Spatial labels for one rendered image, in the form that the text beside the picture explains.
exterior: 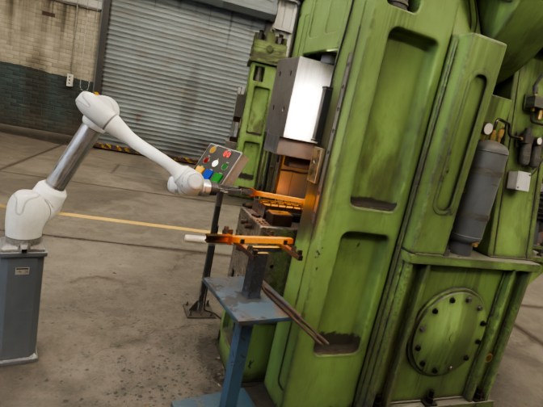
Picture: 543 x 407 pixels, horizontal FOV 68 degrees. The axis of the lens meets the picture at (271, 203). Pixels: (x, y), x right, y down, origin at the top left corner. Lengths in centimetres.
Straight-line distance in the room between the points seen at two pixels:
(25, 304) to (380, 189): 183
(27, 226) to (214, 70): 830
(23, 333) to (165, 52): 836
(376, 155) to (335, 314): 83
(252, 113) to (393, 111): 522
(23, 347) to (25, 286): 34
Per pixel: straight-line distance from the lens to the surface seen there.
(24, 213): 222
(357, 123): 186
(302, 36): 253
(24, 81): 1060
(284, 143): 215
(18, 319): 242
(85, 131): 230
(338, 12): 221
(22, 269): 230
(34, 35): 1059
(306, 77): 212
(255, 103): 711
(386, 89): 200
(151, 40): 1017
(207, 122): 1012
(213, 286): 186
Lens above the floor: 144
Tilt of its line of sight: 11 degrees down
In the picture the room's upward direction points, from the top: 12 degrees clockwise
